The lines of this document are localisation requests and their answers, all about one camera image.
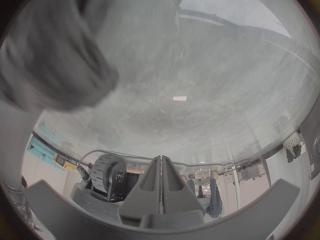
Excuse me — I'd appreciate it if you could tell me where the person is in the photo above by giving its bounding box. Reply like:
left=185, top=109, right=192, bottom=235
left=187, top=170, right=223, bottom=219

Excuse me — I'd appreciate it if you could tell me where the black plastic bag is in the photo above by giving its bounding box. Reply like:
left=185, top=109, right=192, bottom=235
left=0, top=0, right=121, bottom=113

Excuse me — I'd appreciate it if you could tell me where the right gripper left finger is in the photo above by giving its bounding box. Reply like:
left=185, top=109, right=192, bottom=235
left=119, top=155, right=163, bottom=228

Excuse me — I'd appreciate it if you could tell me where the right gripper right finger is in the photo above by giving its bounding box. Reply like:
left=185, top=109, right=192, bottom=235
left=162, top=155, right=206, bottom=222

